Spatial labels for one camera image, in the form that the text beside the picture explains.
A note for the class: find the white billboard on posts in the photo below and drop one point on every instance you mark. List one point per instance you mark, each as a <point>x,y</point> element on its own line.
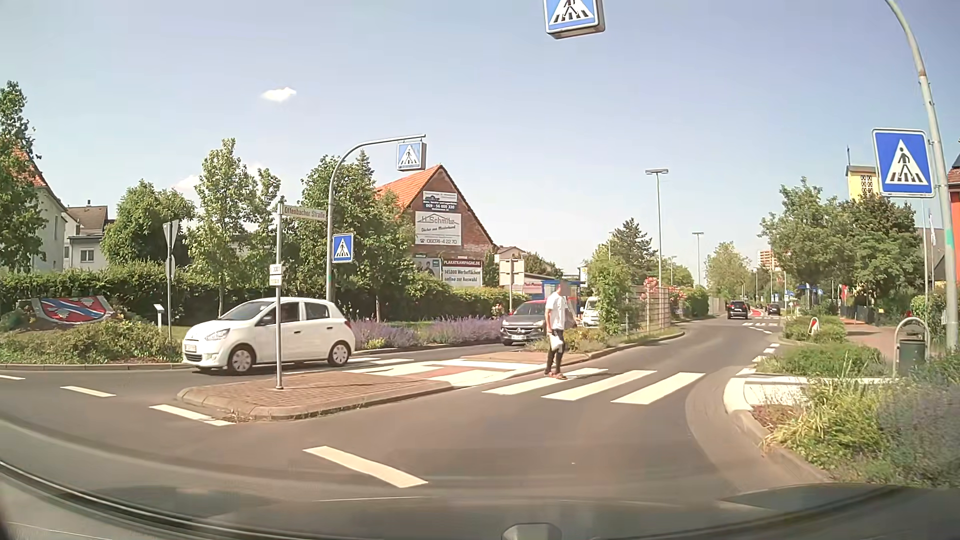
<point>511,272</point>

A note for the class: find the brick gabled building with billboards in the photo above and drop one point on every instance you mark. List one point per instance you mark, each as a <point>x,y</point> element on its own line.
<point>442,225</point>

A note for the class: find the lavender flower bed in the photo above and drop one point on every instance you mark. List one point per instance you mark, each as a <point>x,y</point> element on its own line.
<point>450,330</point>

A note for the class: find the grey car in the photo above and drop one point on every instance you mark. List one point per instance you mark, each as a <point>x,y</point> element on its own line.
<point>525,322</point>

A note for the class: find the person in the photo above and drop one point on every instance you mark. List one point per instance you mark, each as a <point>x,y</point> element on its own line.
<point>556,322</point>

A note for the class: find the white van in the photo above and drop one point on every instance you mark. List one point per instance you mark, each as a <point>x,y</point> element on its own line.
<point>590,311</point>

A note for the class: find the curved pole with crossing signs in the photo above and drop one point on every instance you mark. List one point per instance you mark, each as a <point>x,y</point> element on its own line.
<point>330,225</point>

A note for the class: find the tall street lamp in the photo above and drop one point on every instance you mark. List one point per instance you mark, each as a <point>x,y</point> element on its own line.
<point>698,255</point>
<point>659,225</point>

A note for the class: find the grey asphalt road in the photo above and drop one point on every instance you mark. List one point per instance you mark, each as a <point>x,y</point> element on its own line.
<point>570,435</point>

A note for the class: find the brick paved traffic island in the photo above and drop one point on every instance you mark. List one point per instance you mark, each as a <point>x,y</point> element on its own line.
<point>322,391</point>

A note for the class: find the white small car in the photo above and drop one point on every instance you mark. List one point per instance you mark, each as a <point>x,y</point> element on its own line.
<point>270,334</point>

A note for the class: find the road markings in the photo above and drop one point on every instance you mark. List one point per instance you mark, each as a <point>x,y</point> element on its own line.
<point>365,465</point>

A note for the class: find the car's own bonnet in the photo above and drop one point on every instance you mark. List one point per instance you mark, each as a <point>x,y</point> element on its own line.
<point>480,517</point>

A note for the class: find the row of trees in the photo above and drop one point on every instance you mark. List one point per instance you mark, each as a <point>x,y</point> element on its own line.
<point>232,225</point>

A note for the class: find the red and white bollard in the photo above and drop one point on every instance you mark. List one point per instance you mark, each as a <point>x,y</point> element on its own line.
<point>813,325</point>

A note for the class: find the planted traffic island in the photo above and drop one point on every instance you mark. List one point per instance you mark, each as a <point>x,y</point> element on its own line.
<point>816,328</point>

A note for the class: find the green hedge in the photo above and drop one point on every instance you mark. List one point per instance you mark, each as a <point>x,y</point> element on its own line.
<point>127,289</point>

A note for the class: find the large green tree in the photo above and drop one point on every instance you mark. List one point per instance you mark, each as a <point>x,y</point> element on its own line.
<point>840,240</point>

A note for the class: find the yellow tower building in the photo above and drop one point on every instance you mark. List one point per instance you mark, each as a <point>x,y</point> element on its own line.
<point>862,180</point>

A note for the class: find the grey house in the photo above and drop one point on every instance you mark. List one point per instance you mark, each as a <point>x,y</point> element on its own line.
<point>86,236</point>

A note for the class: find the reddish pavement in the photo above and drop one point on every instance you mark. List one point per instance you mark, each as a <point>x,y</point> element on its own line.
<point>874,337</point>

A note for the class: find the planted roundabout bed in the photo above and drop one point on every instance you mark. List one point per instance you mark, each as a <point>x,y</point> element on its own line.
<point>82,345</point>

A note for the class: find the red and blue crest display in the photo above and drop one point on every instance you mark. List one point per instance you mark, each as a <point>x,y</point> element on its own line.
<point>69,309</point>

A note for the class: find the planted verge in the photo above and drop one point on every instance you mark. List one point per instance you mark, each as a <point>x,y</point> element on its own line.
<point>877,427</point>

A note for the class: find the white house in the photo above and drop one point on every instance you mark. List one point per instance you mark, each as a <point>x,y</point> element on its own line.
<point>46,225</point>

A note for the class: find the green litter bin with hoop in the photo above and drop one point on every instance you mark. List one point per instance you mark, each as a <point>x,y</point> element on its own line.
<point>911,346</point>

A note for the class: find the grey pole with crossing signs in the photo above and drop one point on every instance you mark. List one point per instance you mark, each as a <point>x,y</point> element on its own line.
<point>937,172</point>

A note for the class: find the street name sign post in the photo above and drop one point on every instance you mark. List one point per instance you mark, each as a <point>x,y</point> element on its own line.
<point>278,300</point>

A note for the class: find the give way sign post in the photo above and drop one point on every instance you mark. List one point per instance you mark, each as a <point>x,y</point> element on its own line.
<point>169,262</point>

